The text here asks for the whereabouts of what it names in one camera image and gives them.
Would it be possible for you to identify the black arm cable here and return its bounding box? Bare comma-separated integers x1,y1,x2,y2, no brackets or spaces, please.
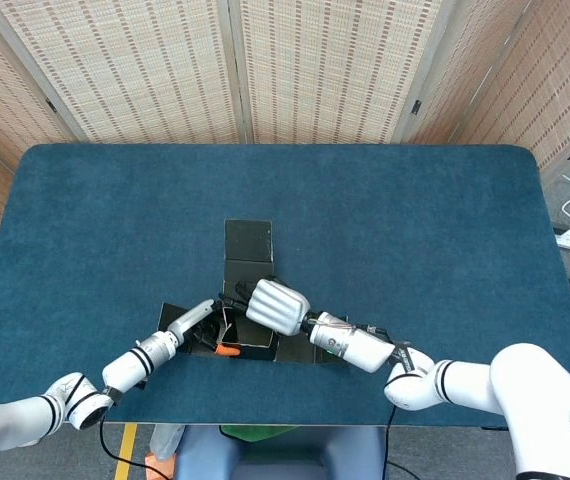
382,404,416,480
97,422,171,480

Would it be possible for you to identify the grey plastic bag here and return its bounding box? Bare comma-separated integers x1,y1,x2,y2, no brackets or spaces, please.
149,423,186,462

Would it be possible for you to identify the orange block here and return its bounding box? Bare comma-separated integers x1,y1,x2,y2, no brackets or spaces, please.
144,452,176,480

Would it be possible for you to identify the black foldable cardboard box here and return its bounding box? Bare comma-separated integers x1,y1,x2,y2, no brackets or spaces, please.
158,218,351,366

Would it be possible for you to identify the blue robot torso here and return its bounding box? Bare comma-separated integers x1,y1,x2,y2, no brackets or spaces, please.
172,425,389,480

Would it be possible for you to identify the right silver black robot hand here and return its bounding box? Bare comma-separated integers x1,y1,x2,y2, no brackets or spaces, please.
222,278,312,337

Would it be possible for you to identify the yellow floor tape strip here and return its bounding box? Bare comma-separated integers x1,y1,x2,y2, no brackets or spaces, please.
113,423,139,480

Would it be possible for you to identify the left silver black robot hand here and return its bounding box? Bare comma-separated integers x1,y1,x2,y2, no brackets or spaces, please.
166,298,242,358

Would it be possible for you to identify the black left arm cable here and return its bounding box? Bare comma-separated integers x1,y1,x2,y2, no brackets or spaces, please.
97,422,171,480

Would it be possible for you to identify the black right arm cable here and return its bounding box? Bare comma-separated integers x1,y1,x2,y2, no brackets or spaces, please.
382,404,416,480

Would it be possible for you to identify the green cloth piece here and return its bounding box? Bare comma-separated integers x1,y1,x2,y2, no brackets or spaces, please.
218,424,299,444

